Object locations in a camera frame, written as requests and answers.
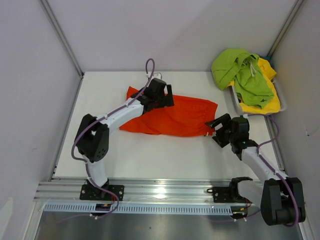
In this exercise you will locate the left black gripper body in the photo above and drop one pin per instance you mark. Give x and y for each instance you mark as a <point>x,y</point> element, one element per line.
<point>158,100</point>

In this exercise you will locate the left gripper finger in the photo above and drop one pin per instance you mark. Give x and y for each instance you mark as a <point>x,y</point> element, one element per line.
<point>144,94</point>
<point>167,99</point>

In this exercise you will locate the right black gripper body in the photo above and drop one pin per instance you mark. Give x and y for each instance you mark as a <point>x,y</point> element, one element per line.
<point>230,136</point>

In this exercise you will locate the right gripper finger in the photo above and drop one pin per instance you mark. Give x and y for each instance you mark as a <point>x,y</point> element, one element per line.
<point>223,120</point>
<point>221,140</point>

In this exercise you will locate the orange shorts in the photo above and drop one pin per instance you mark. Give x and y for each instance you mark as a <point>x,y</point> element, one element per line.
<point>187,118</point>

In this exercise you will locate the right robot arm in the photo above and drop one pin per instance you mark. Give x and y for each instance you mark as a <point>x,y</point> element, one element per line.
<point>279,197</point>

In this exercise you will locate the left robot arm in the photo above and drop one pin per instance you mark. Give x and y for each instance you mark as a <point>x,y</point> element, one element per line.
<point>91,143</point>

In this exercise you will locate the green shorts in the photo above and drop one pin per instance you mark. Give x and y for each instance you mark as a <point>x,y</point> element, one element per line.
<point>241,67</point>

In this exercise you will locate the white plastic basket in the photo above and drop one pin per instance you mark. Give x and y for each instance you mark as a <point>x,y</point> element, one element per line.
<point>278,104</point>

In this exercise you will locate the teal cloth in basket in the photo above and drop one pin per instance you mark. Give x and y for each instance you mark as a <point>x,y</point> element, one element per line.
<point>265,57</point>

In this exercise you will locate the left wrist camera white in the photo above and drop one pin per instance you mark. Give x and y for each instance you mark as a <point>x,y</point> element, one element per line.
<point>156,75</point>

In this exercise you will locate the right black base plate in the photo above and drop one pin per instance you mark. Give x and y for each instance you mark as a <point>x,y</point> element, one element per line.
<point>222,194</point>

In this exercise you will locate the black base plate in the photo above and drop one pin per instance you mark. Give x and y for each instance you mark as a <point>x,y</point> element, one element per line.
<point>222,194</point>
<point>90,193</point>

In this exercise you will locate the white slotted cable duct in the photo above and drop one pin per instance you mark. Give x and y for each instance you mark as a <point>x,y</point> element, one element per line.
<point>134,208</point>

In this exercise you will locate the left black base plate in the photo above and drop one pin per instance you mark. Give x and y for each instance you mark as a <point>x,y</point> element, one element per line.
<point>90,193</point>

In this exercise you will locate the left aluminium corner post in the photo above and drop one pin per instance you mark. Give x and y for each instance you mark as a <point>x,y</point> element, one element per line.
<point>61,35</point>

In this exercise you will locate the aluminium corner post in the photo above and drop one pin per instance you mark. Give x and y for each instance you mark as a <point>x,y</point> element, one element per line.
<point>61,35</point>
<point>289,21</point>

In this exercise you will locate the aluminium front rail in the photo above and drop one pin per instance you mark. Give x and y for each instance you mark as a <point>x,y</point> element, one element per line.
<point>136,191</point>

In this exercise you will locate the right aluminium corner post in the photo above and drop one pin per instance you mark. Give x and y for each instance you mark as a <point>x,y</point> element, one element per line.
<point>289,21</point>

